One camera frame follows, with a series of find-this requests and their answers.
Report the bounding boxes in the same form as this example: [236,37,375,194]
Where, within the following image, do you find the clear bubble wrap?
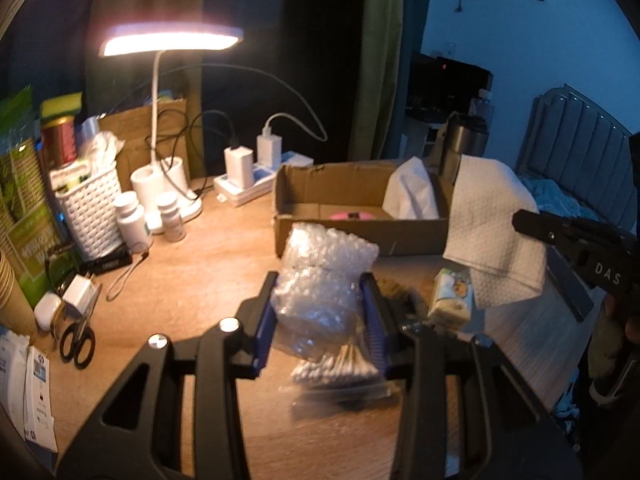
[270,222,380,362]

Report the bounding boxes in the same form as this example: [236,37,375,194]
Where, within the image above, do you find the purple plush toy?
[329,211,375,221]

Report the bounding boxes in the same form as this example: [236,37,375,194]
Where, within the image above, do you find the bag of cotton swabs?
[279,342,399,416]

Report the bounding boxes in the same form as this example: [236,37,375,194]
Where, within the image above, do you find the white textured towel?
[382,154,549,311]

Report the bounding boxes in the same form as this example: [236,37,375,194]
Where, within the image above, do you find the brown fuzzy plush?
[375,276,420,314]

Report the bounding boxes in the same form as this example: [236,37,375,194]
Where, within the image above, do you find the gloved right hand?
[588,294,639,405]

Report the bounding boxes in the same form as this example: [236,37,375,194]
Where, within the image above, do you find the blue blanket on bed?
[521,176,599,221]

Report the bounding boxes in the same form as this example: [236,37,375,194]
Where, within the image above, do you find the grey padded headboard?
[516,84,637,232]

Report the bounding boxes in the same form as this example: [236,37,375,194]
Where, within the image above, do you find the white power strip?
[214,151,314,207]

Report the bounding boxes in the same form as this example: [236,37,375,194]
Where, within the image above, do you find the small white pill bottle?
[156,192,186,243]

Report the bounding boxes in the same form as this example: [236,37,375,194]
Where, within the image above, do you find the white charger left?
[224,146,255,190]

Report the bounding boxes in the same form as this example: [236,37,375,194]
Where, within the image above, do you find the white charger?
[224,146,255,190]
[257,133,282,171]

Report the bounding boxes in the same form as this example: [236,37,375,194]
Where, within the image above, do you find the white charger right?
[257,133,282,171]

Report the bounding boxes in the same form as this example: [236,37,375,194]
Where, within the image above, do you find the white desk lamp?
[98,20,245,235]

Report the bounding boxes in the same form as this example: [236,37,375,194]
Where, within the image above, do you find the large white pill bottle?
[114,191,153,254]

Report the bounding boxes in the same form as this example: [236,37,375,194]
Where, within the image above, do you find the steel thermos tumbler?
[428,112,489,183]

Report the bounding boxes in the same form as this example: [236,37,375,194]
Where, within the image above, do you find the black scissors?
[58,285,102,370]

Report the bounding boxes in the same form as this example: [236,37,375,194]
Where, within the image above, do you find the plastic water bottle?
[469,89,495,127]

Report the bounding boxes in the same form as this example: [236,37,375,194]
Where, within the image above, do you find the black monitor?
[406,52,494,124]

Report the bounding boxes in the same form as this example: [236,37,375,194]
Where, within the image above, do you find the white woven plastic basket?
[54,162,122,261]

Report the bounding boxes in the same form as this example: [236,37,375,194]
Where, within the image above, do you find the brown cardboard backing box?
[99,99,190,191]

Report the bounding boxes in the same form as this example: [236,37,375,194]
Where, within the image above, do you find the stack of paper cups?
[0,254,37,341]

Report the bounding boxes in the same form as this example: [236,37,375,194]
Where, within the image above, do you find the green packaged box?
[0,87,61,306]

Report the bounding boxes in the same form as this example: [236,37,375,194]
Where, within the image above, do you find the red tin can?
[41,115,77,170]

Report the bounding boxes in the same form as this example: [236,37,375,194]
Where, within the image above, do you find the yellow curtain right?
[349,0,404,160]

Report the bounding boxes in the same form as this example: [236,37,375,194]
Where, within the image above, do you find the yellow green sponge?
[40,92,82,122]

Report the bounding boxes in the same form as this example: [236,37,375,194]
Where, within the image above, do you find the white cable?
[164,62,329,143]

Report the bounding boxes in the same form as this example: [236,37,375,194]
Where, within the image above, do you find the black flashlight with strap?
[80,242,151,302]

